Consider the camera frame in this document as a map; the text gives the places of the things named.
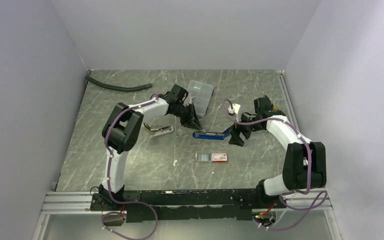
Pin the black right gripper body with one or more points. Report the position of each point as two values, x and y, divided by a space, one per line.
245 130

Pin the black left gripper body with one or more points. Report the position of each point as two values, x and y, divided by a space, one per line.
187 115

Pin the blue black stapler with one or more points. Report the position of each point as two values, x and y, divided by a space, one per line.
208 135

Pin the small beige white stapler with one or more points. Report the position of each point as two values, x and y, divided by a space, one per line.
158 131

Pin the red white staples box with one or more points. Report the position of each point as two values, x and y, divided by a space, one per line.
211 157

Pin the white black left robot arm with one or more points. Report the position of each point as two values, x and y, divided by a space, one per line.
123 127

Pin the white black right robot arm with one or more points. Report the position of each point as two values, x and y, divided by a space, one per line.
304 166

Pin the clear plastic screw organizer box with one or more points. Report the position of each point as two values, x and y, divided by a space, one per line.
200 93

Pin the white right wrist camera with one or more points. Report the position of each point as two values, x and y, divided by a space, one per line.
235 111

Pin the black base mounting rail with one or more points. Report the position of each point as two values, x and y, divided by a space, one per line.
140 208

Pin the aluminium frame rail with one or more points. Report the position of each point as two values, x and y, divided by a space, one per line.
77 203

